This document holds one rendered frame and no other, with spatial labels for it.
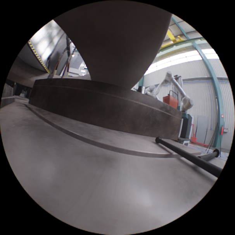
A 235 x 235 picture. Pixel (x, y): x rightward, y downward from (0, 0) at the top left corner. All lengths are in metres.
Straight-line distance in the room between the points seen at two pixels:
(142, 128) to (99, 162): 0.54
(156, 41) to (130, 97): 0.48
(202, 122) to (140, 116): 6.83
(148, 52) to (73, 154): 0.58
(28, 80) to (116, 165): 4.49
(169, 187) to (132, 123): 0.54
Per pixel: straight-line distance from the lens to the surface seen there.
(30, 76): 4.52
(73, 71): 4.77
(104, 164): 0.16
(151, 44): 0.49
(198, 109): 7.47
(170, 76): 1.42
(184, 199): 0.16
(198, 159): 0.29
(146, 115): 0.66
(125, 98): 0.61
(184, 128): 1.76
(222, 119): 6.68
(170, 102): 0.91
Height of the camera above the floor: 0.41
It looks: 1 degrees up
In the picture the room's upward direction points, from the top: 13 degrees clockwise
